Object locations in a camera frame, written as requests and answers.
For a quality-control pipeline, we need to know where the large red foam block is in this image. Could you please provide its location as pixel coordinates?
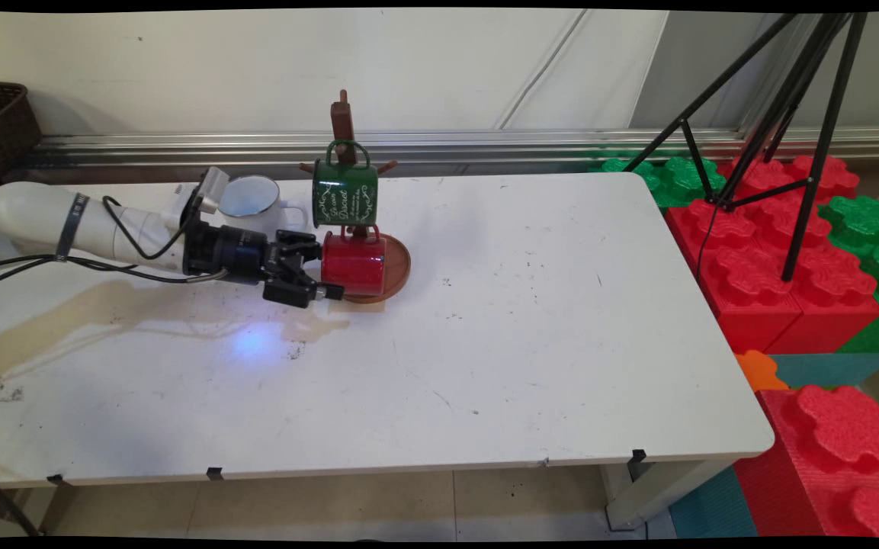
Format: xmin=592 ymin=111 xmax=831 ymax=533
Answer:
xmin=664 ymin=155 xmax=879 ymax=356

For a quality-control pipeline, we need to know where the green enamel mug with print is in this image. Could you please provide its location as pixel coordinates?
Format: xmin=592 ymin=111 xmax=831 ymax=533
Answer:
xmin=312 ymin=140 xmax=380 ymax=230

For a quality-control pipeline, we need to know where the black tripod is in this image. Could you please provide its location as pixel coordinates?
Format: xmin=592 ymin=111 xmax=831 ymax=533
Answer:
xmin=622 ymin=11 xmax=870 ymax=284

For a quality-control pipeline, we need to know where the dark brown wicker basket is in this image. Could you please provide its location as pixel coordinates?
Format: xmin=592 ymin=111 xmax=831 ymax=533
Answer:
xmin=0 ymin=79 xmax=44 ymax=202

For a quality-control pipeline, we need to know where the teal foam mat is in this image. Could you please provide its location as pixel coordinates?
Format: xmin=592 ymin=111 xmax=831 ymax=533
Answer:
xmin=668 ymin=465 xmax=759 ymax=539

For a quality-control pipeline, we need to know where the black cable under table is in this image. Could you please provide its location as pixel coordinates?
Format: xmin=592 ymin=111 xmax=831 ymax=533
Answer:
xmin=0 ymin=465 xmax=42 ymax=536

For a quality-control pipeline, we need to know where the brown wooden mug tree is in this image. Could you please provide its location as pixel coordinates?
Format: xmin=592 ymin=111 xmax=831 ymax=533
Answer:
xmin=300 ymin=89 xmax=412 ymax=305

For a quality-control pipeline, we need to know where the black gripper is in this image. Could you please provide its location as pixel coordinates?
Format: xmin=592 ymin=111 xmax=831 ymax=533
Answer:
xmin=217 ymin=225 xmax=346 ymax=310

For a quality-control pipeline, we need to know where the thick grey-black arm cable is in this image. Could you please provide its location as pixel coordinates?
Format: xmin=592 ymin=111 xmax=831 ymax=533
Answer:
xmin=0 ymin=254 xmax=231 ymax=295

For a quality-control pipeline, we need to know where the aluminium rail along wall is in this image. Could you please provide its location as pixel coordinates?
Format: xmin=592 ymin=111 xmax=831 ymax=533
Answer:
xmin=27 ymin=128 xmax=879 ymax=175

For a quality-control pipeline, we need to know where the green foam block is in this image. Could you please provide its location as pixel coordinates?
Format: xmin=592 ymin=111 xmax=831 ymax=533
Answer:
xmin=588 ymin=149 xmax=730 ymax=209
xmin=819 ymin=196 xmax=879 ymax=355

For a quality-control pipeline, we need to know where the white wall cable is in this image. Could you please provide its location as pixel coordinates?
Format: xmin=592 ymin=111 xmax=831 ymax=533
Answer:
xmin=496 ymin=9 xmax=589 ymax=131

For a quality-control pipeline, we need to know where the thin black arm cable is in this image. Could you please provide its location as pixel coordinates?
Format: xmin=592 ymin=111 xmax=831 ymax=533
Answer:
xmin=101 ymin=194 xmax=202 ymax=262

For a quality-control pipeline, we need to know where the teal foam piece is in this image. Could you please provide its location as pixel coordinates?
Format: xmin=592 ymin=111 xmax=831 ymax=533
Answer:
xmin=769 ymin=352 xmax=879 ymax=390

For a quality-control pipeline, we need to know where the grey arm strap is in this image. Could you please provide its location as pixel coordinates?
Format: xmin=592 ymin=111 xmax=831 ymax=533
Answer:
xmin=53 ymin=192 xmax=91 ymax=263

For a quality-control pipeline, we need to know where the red enamel mug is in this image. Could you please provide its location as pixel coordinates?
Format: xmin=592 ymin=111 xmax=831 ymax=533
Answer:
xmin=320 ymin=225 xmax=389 ymax=298

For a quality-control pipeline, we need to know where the orange foam piece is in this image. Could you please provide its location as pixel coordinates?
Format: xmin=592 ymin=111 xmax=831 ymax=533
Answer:
xmin=735 ymin=350 xmax=790 ymax=393

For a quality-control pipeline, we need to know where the white table leg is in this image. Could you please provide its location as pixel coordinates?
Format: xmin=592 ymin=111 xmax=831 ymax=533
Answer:
xmin=35 ymin=483 xmax=79 ymax=536
xmin=599 ymin=457 xmax=737 ymax=533

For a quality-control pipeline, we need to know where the white enamel mug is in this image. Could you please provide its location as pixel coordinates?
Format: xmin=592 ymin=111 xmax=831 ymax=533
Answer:
xmin=218 ymin=175 xmax=310 ymax=239

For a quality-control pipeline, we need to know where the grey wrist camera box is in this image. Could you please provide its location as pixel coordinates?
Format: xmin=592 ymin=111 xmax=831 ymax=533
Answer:
xmin=197 ymin=165 xmax=232 ymax=216

